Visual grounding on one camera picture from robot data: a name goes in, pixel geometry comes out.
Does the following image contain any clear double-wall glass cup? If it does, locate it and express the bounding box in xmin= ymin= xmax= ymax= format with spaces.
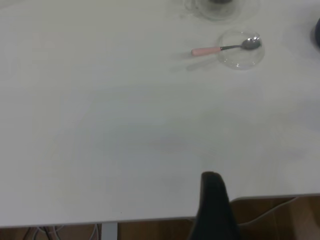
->
xmin=183 ymin=0 xmax=260 ymax=23

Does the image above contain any white cable bundle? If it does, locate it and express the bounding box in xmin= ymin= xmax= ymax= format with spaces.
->
xmin=24 ymin=224 xmax=101 ymax=240

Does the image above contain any dark grey-blue ceramic mug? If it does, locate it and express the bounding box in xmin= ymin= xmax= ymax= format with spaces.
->
xmin=309 ymin=18 xmax=320 ymax=53

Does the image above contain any grey table leg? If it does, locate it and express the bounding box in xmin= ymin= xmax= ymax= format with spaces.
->
xmin=101 ymin=221 xmax=119 ymax=240

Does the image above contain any pink handled metal spoon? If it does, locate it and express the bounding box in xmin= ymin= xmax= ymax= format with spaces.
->
xmin=191 ymin=37 xmax=262 ymax=57

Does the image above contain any clear round glass saucer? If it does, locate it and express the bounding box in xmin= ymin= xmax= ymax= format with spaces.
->
xmin=216 ymin=29 xmax=266 ymax=71

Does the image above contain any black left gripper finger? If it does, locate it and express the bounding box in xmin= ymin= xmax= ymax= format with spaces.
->
xmin=188 ymin=171 xmax=243 ymax=240

